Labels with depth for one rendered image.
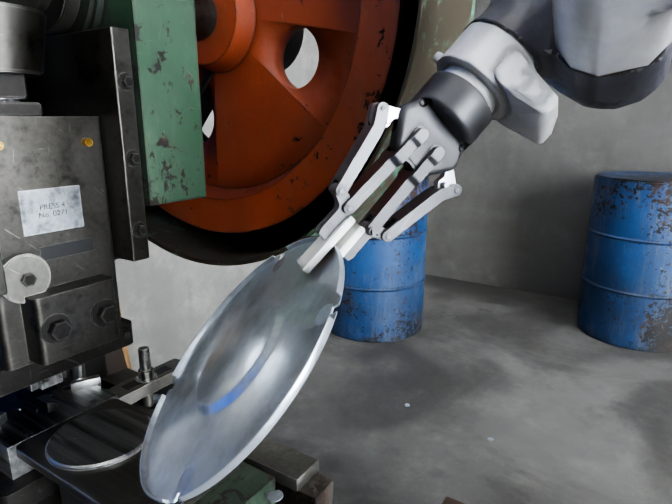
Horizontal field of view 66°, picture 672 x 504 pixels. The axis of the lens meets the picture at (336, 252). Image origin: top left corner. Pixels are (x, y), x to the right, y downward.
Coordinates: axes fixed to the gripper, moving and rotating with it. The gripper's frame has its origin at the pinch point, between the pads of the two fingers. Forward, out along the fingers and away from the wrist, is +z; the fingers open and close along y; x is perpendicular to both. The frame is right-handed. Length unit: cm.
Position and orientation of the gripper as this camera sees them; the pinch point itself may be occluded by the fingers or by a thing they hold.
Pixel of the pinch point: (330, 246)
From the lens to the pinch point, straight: 51.3
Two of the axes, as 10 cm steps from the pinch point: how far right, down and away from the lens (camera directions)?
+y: -6.9, -6.2, -3.8
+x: 3.0, 2.3, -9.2
